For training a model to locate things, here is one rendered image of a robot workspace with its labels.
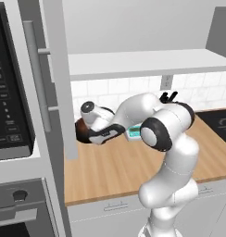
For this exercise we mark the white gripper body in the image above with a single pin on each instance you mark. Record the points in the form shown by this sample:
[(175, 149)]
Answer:
[(99, 141)]

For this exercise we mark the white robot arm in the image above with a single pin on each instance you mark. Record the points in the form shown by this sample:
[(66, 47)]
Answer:
[(176, 160)]

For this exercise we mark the dark brown bowl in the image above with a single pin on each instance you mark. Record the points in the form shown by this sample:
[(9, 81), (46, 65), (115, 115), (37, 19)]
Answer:
[(81, 132)]

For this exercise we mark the white tall appliance cabinet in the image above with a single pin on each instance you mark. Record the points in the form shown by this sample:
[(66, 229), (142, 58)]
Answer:
[(25, 169)]

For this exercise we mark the black pronged object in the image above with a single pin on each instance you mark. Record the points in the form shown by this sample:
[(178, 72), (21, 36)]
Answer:
[(168, 97)]

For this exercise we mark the wide white drawer front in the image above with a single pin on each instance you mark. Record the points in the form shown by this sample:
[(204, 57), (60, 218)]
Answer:
[(99, 222)]

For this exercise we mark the black oven knob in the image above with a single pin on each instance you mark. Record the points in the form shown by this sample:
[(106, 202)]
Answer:
[(19, 195)]

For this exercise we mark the black microwave oven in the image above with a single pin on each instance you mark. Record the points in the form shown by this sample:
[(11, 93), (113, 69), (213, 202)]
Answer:
[(11, 92)]

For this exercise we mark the grey oven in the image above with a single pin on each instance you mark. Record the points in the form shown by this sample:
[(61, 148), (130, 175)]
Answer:
[(22, 216)]

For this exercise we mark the black hob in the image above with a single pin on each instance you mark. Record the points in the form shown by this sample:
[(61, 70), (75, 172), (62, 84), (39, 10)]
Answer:
[(216, 123)]

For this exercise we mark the narrow white drawer front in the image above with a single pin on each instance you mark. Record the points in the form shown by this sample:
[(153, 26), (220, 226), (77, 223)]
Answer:
[(212, 213)]

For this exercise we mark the white open wall cabinet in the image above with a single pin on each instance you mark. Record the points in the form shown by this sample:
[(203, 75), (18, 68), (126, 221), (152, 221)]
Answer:
[(142, 63)]

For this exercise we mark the grey wall outlet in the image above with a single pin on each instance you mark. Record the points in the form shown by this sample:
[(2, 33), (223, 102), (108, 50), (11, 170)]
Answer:
[(166, 82)]

